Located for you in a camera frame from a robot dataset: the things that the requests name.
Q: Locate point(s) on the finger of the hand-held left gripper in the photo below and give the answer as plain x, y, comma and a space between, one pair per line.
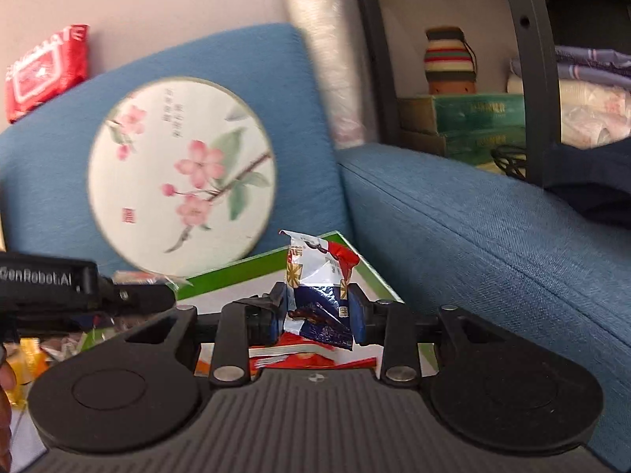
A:
143, 298

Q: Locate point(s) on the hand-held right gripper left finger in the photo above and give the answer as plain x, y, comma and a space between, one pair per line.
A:
277, 316

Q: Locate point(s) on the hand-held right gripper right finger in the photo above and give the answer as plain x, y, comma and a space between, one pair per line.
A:
357, 316

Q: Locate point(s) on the small clear snack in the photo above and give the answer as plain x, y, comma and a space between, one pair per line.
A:
157, 278

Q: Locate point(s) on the red and white snack packet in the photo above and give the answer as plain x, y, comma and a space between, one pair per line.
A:
296, 354

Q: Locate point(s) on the blue red white snack packet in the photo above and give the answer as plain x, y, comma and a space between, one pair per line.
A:
315, 281

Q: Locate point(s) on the green cardboard box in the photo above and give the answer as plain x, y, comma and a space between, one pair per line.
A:
231, 276

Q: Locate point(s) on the person's left hand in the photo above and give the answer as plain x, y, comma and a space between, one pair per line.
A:
6, 377

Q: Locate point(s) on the orange corn snack packet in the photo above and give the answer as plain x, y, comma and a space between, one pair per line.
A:
32, 359

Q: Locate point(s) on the round floral lid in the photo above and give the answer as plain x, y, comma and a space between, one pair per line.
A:
162, 182

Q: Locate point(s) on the blue sofa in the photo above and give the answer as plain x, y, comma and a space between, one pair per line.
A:
468, 236

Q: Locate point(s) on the green tissue box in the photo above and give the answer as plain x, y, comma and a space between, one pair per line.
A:
473, 145
463, 111

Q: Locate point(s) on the red wet wipes pack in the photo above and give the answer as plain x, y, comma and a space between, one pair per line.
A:
44, 69

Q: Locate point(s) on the clear plastic film roll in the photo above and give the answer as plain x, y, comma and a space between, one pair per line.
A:
325, 59

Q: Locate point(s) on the dark navy cloth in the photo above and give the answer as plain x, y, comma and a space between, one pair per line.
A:
591, 182

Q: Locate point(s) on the striped bottle cover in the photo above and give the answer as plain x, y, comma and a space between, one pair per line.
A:
451, 59

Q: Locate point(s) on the black metal shelf rack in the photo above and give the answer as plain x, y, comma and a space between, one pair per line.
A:
535, 83

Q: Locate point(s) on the white plastic packet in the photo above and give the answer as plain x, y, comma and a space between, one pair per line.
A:
591, 113

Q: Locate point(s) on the folded purple cloth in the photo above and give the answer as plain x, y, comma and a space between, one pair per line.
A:
591, 61

